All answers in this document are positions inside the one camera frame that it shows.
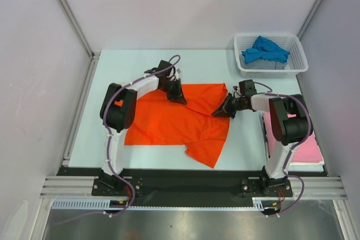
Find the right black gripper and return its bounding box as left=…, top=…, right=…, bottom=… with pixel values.
left=212, top=92, right=247, bottom=119

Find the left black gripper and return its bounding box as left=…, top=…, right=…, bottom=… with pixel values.
left=160, top=79, right=187, bottom=106

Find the orange t shirt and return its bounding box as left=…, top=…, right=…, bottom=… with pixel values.
left=124, top=83, right=230, bottom=168

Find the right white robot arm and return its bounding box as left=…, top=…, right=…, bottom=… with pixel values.
left=212, top=80, right=313, bottom=197

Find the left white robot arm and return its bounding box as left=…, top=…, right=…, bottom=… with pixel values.
left=98, top=55, right=187, bottom=196

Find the grey t shirt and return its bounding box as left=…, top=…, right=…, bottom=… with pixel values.
left=240, top=58, right=288, bottom=70

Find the blue t shirt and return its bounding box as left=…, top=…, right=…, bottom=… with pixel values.
left=241, top=36, right=290, bottom=64

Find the white plastic basket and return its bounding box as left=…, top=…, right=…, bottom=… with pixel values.
left=233, top=33, right=308, bottom=79

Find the white folded t shirt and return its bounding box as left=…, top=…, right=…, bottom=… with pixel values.
left=289, top=162, right=324, bottom=173

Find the pink folded t shirt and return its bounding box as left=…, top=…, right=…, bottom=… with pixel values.
left=262, top=112, right=325, bottom=164

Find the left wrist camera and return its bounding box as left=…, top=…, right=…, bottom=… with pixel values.
left=168, top=67, right=181, bottom=81

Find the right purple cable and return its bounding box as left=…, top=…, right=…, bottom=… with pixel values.
left=253, top=81, right=313, bottom=216

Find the purple cable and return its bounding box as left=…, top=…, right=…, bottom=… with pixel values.
left=253, top=81, right=313, bottom=216
left=53, top=55, right=181, bottom=225

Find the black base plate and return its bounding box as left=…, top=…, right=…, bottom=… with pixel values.
left=57, top=167, right=328, bottom=206

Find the left corner aluminium post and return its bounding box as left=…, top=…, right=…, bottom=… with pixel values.
left=56, top=0, right=95, bottom=59

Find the corner aluminium post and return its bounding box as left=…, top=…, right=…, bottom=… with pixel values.
left=56, top=0, right=95, bottom=59
left=297, top=0, right=324, bottom=40

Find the white cable duct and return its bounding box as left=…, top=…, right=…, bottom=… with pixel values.
left=51, top=198, right=280, bottom=212

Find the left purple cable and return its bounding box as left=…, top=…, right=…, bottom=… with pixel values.
left=53, top=55, right=181, bottom=225

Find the right corner aluminium post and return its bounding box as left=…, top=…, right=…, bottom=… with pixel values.
left=297, top=0, right=324, bottom=40

